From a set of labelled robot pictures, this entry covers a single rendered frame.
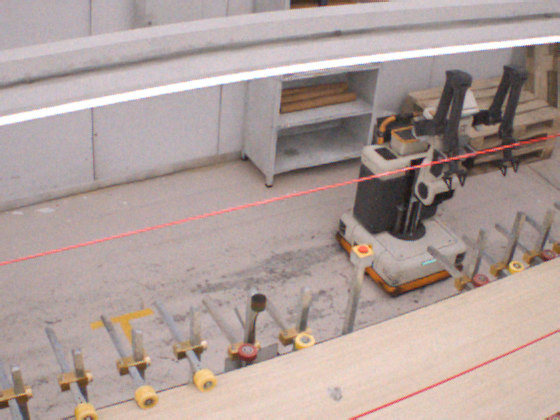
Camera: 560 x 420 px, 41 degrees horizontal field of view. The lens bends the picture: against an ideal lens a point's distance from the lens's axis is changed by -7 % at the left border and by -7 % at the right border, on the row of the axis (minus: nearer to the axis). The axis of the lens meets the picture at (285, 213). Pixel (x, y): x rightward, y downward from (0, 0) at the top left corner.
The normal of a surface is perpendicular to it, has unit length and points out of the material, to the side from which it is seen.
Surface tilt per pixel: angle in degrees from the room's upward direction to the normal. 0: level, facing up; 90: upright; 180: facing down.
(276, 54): 61
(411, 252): 0
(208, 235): 0
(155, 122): 90
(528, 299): 0
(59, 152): 90
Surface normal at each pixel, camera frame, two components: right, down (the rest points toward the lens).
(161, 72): 0.46, 0.07
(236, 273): 0.09, -0.82
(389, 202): 0.48, 0.54
